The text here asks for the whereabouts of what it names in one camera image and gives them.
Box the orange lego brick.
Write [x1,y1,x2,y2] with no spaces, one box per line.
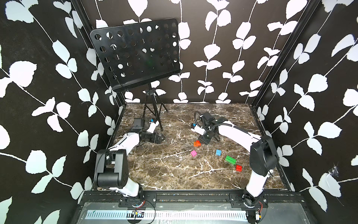
[193,140,201,147]

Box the blue lego brick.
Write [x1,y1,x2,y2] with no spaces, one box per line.
[215,149,222,156]

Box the pink lego brick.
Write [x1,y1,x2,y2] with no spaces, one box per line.
[191,150,197,157]

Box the green lego brick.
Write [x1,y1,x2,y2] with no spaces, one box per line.
[225,155,237,165]

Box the red lego brick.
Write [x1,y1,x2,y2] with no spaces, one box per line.
[235,165,242,172]

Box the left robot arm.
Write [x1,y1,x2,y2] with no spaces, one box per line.
[94,131,166,199]

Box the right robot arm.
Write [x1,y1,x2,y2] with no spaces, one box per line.
[191,111,279,208]

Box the black perforated music stand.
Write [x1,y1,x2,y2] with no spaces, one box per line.
[90,18,181,120]

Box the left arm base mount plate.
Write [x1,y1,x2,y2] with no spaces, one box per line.
[118,191,157,210]

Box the white perforated cable duct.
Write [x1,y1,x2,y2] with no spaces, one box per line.
[84,210,247,222]

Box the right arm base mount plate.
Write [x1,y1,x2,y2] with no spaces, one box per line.
[227,193,268,210]

